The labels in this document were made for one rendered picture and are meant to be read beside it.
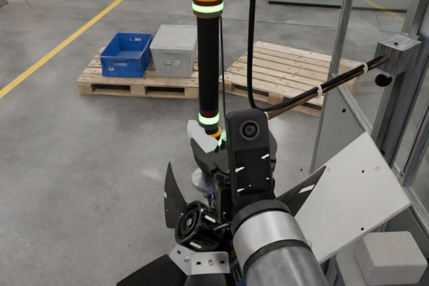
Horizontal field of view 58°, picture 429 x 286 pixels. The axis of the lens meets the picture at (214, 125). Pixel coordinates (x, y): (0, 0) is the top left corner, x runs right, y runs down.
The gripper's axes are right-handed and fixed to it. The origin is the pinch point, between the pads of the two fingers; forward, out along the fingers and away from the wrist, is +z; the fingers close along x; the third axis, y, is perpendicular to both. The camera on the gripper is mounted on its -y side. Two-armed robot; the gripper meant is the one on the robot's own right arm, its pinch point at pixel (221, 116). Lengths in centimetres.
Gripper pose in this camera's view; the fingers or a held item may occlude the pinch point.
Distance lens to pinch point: 58.1
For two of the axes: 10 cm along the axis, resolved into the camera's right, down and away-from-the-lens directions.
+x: 9.7, -1.3, 1.8
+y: 0.0, 8.1, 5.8
